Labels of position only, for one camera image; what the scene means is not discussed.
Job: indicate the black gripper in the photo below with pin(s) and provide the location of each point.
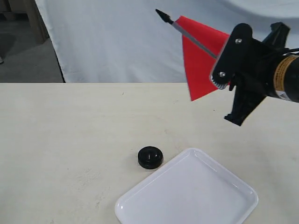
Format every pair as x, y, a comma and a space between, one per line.
255, 79

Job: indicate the white plastic tray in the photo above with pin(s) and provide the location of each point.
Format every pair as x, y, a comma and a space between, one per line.
192, 188

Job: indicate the white backdrop cloth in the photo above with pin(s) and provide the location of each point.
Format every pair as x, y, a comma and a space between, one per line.
125, 41

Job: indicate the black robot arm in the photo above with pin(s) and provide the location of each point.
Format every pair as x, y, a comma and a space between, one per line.
286, 76

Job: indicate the red flag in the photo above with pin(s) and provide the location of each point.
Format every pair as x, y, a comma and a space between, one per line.
201, 46

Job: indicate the black round flag base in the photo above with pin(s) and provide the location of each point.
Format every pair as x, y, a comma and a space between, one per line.
150, 157

